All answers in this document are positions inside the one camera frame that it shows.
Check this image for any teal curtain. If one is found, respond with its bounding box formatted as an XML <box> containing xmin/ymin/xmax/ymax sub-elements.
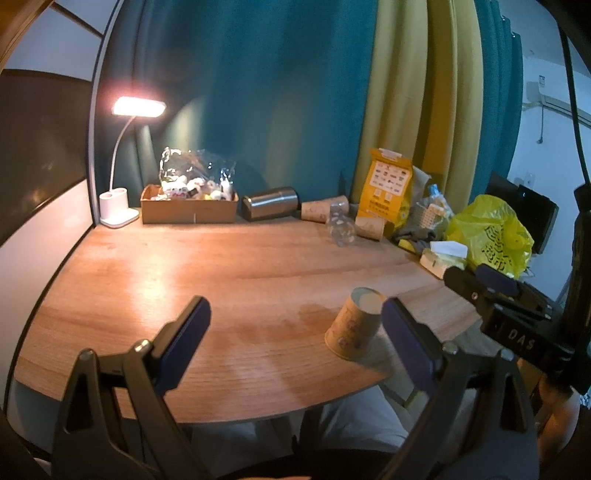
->
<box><xmin>93</xmin><ymin>1</ymin><xmax>523</xmax><ymax>205</ymax></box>

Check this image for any white plastic basket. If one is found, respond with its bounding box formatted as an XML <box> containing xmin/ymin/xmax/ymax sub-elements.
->
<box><xmin>416</xmin><ymin>203</ymin><xmax>448</xmax><ymax>230</ymax></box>

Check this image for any yellow paper bag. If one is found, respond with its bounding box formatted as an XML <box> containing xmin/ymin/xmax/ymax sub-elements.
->
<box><xmin>359</xmin><ymin>148</ymin><xmax>414</xmax><ymax>229</ymax></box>

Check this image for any yellow-green plastic bag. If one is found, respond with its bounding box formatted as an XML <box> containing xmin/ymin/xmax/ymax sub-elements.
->
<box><xmin>445</xmin><ymin>194</ymin><xmax>534</xmax><ymax>280</ymax></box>

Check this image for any cartoon-printed paper cup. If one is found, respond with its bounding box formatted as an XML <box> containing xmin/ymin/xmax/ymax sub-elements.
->
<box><xmin>325</xmin><ymin>287</ymin><xmax>386</xmax><ymax>360</ymax></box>

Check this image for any grey cloth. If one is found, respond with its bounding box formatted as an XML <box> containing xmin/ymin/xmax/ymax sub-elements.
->
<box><xmin>392</xmin><ymin>225</ymin><xmax>437</xmax><ymax>255</ymax></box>

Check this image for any brown cardboard box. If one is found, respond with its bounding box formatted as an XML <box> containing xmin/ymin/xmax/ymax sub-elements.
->
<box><xmin>140</xmin><ymin>184</ymin><xmax>239</xmax><ymax>224</ymax></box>

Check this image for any tissue pack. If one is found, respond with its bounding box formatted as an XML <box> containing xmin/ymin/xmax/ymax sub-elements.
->
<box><xmin>420</xmin><ymin>241</ymin><xmax>469</xmax><ymax>279</ymax></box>

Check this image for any clear plastic bottle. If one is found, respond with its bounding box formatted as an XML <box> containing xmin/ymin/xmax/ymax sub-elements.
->
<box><xmin>325</xmin><ymin>205</ymin><xmax>356</xmax><ymax>247</ymax></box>

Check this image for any paper cup by yellow bag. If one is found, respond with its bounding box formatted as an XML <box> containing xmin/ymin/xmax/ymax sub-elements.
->
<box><xmin>355</xmin><ymin>215</ymin><xmax>386</xmax><ymax>241</ymax></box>

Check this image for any yellow sponge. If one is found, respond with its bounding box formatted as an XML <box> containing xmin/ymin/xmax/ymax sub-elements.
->
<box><xmin>398</xmin><ymin>239</ymin><xmax>417</xmax><ymax>254</ymax></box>

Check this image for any black monitor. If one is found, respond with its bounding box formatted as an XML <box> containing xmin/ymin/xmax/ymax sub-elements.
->
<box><xmin>486</xmin><ymin>172</ymin><xmax>559</xmax><ymax>255</ymax></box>

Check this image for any stainless steel tumbler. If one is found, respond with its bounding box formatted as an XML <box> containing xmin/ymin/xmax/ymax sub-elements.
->
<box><xmin>242</xmin><ymin>187</ymin><xmax>300</xmax><ymax>222</ymax></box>

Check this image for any white desk lamp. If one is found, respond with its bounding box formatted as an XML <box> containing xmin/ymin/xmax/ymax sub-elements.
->
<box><xmin>98</xmin><ymin>93</ymin><xmax>166</xmax><ymax>229</ymax></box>

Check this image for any paper cup lying left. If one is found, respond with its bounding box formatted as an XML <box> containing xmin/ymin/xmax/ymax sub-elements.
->
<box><xmin>301</xmin><ymin>199</ymin><xmax>332</xmax><ymax>224</ymax></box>

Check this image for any paper cup behind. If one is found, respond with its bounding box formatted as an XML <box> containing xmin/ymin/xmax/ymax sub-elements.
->
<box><xmin>329</xmin><ymin>195</ymin><xmax>349</xmax><ymax>215</ymax></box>

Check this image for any yellow-green curtain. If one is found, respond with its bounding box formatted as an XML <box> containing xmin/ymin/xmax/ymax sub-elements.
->
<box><xmin>349</xmin><ymin>1</ymin><xmax>484</xmax><ymax>211</ymax></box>

